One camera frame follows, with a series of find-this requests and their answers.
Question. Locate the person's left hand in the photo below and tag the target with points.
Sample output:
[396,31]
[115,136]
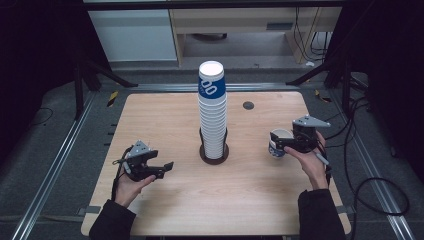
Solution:
[128,191]

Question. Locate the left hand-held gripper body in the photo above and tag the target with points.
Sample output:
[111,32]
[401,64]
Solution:
[138,150]

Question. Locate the white cabinet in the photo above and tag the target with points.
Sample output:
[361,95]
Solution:
[133,35]

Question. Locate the person's right hand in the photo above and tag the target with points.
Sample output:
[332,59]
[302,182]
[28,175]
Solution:
[315,166]

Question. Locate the black table grommet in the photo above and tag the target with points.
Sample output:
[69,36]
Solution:
[248,105]

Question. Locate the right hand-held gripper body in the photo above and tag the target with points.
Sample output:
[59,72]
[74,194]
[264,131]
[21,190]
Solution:
[305,140]

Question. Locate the white blue paper cup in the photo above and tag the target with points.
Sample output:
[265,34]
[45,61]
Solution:
[276,153]

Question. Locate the black metal stand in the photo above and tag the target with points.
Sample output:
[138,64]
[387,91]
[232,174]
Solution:
[346,86]
[78,93]

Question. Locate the grey table bracket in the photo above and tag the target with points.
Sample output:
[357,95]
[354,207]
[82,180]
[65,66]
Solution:
[345,209]
[90,210]

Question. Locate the wooden desk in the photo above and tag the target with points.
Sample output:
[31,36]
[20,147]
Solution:
[233,20]

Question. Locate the black cup holder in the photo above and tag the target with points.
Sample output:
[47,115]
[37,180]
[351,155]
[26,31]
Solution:
[214,161]

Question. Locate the metal floor rail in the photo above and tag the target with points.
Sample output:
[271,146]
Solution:
[50,176]
[166,87]
[376,180]

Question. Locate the yellow black tape strip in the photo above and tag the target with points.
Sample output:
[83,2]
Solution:
[320,96]
[112,98]

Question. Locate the stack of paper cups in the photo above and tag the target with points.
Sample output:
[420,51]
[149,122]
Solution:
[212,116]

